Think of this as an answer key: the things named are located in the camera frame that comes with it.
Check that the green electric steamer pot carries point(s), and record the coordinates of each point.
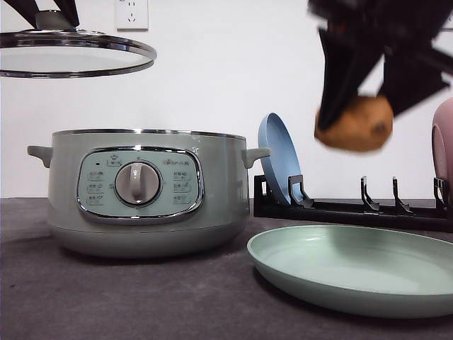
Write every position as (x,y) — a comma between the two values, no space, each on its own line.
(147,193)

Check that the pink bowl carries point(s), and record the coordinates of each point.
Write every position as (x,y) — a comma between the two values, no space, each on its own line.
(442,146)

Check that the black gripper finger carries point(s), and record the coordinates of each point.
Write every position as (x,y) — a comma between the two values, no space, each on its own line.
(26,8)
(408,82)
(348,61)
(69,11)

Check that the blue plate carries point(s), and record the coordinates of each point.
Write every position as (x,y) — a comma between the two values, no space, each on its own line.
(283,161)

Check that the white wall socket left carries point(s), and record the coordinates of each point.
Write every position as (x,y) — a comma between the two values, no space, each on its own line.
(132,15)

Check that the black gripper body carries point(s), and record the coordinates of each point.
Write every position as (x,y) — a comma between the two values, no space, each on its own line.
(409,27)

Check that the grey table cloth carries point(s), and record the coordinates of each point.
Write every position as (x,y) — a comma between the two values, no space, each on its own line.
(50,293)

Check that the green plate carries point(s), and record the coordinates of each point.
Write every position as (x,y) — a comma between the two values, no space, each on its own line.
(369,270)

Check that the glass steamer lid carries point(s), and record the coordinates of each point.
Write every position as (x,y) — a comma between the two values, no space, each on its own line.
(56,48)

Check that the black dish rack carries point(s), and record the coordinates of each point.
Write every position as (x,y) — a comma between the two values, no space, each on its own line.
(301,206)

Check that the brown potato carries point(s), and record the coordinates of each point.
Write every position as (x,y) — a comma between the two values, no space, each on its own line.
(364,124)

